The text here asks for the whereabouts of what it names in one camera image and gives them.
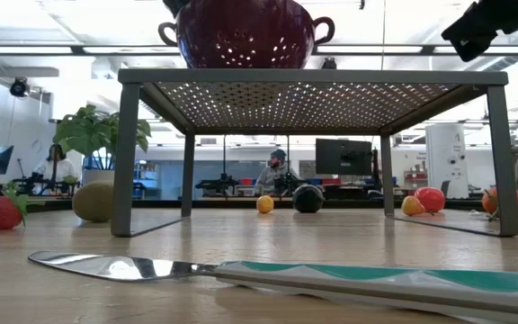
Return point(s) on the black round plum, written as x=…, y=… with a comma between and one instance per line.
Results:
x=308, y=199

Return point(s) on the red-purple metal colander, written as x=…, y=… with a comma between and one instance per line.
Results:
x=245, y=36

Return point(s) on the round red apple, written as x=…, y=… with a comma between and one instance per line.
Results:
x=432, y=198

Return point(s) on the black computer monitor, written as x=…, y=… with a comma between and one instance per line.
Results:
x=343, y=157

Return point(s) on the small black overhead device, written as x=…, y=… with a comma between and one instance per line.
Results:
x=328, y=64

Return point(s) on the brown-green kiwi fruit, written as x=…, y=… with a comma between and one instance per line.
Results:
x=91, y=202

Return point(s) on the orange tangerine with leaves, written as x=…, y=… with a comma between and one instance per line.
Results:
x=489, y=201

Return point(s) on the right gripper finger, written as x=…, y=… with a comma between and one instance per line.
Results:
x=470, y=38

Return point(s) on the horizontal overhead beam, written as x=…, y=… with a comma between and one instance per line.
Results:
x=427, y=49

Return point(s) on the green potted plant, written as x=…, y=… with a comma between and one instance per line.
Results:
x=83, y=135

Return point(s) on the black background robot arm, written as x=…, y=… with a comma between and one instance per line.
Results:
x=220, y=184
x=38, y=184
x=286, y=183

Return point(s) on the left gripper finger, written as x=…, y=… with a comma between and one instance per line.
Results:
x=177, y=5

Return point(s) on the black ceiling camera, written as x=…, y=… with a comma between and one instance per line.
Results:
x=18, y=87

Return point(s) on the blue storage rack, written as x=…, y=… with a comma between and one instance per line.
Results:
x=144, y=182

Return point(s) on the small yellow-red peach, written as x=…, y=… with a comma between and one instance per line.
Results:
x=411, y=207

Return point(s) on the grey perforated metal shelf riser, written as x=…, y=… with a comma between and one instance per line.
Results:
x=313, y=77

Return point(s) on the small yellow-orange round fruit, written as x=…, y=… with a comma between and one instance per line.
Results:
x=265, y=204

